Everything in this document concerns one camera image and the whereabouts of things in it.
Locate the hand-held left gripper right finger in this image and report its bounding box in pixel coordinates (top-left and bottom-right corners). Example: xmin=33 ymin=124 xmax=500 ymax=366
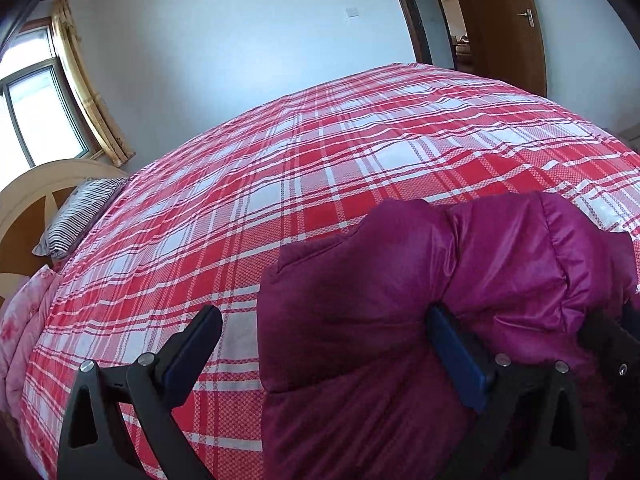
xmin=426 ymin=302 xmax=591 ymax=480

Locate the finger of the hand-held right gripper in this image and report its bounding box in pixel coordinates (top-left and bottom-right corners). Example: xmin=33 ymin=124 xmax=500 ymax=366
xmin=577 ymin=292 xmax=640 ymax=393

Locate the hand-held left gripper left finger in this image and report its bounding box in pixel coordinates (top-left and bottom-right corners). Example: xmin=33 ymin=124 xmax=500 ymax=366
xmin=56 ymin=305 xmax=223 ymax=480

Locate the magenta puffer jacket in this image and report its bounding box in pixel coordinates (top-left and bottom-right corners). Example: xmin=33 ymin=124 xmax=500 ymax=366
xmin=257 ymin=191 xmax=640 ymax=480

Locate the pink floral quilt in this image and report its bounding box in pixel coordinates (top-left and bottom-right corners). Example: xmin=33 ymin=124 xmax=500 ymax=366
xmin=0 ymin=265 xmax=63 ymax=411

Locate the striped pillow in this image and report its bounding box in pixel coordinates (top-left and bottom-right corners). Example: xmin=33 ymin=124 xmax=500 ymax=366
xmin=32 ymin=176 xmax=132 ymax=261

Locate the cream wooden headboard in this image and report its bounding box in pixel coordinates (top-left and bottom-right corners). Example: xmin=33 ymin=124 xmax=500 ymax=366
xmin=0 ymin=159 xmax=130 ymax=306

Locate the red plaid bed sheet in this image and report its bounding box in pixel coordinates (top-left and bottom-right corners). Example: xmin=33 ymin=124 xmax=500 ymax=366
xmin=20 ymin=62 xmax=640 ymax=480

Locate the yellow curtain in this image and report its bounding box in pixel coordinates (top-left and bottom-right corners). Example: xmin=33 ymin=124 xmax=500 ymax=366
xmin=50 ymin=0 xmax=135 ymax=168

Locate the brown wooden door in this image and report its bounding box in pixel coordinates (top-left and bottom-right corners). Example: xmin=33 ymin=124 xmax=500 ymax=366
xmin=447 ymin=0 xmax=548 ymax=97

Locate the dark door frame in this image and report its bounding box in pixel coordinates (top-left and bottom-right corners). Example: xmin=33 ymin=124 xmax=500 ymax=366
xmin=385 ymin=0 xmax=457 ymax=72

